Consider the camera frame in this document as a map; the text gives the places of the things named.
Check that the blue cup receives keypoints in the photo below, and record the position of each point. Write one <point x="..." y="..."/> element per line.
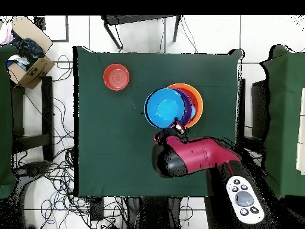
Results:
<point x="193" y="113"/>

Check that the purple bowl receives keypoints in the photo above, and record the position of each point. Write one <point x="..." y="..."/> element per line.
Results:
<point x="188" y="107"/>

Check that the large blue bowl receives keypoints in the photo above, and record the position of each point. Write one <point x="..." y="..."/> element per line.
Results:
<point x="164" y="107"/>

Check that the glossy red bowl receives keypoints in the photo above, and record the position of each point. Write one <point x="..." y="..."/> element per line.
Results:
<point x="193" y="100"/>

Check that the large orange bowl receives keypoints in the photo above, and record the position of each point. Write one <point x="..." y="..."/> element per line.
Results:
<point x="200" y="105"/>

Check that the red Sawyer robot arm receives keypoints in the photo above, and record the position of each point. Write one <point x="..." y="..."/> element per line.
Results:
<point x="202" y="155"/>

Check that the dark green tablecloth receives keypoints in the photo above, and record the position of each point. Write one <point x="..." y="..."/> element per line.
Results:
<point x="95" y="143"/>

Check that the green cloth covered table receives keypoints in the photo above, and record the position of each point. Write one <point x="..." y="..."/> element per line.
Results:
<point x="6" y="119"/>
<point x="283" y="107"/>

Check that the black power adapter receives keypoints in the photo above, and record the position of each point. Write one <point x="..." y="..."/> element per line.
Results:
<point x="96" y="208"/>

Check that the black metal chair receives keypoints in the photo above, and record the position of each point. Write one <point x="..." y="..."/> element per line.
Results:
<point x="133" y="19"/>

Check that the white box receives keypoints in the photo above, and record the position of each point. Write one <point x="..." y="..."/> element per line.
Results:
<point x="302" y="119"/>

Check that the black bench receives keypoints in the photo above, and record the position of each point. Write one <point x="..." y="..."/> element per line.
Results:
<point x="47" y="107"/>

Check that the cardboard box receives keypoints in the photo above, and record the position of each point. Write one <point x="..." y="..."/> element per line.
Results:
<point x="35" y="71"/>

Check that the dark blue cloth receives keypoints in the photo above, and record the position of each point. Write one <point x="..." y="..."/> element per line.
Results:
<point x="28" y="49"/>

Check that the black floor box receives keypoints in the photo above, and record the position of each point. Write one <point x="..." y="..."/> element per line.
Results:
<point x="40" y="22"/>

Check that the pale pink cloth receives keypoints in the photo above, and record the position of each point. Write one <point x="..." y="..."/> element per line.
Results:
<point x="6" y="34"/>

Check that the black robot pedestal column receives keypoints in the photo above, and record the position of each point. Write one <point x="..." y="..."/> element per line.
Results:
<point x="155" y="212"/>

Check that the dark grey pedestal foot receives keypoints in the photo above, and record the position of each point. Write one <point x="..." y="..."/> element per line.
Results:
<point x="33" y="169"/>

